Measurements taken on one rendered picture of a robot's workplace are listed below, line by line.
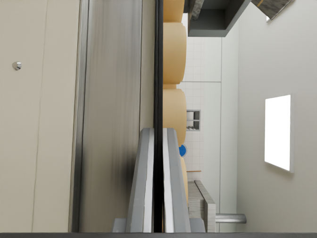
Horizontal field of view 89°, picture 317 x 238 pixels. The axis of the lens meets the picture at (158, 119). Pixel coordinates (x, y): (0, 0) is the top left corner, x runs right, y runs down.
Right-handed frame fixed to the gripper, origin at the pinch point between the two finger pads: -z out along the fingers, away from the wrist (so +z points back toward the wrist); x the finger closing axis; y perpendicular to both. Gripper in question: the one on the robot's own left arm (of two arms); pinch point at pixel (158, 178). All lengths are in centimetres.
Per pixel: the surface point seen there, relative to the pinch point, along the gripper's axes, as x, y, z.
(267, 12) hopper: 39, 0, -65
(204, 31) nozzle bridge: 18, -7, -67
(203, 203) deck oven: 92, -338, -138
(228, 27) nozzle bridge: 27, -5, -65
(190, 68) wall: 86, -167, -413
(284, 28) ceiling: 212, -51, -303
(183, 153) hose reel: 64, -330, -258
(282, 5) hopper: 41, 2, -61
